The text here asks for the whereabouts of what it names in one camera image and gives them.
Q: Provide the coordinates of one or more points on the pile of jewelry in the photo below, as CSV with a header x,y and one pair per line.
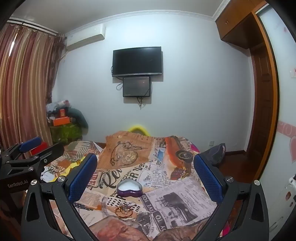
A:
x,y
129,205

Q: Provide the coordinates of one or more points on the small black wall monitor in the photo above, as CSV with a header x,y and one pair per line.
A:
x,y
136,87

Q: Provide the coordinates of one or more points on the small orange box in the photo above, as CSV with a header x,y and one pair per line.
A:
x,y
63,113

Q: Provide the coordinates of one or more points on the wooden overhead cabinet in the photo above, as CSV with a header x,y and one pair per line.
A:
x,y
233,23

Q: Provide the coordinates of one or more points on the pink cloth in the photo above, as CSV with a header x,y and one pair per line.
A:
x,y
194,147

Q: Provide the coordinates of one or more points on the black wall television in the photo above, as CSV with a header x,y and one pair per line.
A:
x,y
136,61

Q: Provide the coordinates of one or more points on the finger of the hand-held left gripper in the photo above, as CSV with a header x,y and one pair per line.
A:
x,y
30,143
52,154

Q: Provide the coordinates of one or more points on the white appliance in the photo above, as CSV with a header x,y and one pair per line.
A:
x,y
284,204

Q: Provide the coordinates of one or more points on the purple heart-shaped tin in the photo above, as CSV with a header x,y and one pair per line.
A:
x,y
128,185

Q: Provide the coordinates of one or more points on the wooden door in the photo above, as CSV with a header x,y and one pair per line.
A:
x,y
263,92

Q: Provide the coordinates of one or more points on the long orange box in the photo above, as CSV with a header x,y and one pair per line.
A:
x,y
61,121

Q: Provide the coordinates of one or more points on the dark green bag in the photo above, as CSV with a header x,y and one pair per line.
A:
x,y
79,118

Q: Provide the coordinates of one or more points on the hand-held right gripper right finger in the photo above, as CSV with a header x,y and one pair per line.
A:
x,y
208,178

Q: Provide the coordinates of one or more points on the printed newspaper pattern blanket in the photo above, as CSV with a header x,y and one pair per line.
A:
x,y
157,176

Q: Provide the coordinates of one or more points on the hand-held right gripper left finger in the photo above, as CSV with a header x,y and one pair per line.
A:
x,y
83,178

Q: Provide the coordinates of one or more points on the striped red beige curtain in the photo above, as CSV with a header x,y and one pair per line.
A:
x,y
23,81

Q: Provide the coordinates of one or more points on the white wall socket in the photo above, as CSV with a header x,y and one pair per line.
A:
x,y
211,143

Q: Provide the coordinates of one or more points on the white plastic bags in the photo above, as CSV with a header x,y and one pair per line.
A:
x,y
56,105

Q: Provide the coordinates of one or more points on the pink wall sticker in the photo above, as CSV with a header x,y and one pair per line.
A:
x,y
288,131

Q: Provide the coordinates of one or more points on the white air conditioner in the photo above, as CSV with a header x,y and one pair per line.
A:
x,y
85,37

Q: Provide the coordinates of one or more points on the yellow cloth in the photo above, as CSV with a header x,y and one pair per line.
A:
x,y
71,165

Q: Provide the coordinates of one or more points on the curtain rail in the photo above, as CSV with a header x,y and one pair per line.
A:
x,y
32,27

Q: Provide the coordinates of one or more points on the red box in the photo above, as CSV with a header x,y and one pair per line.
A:
x,y
40,148

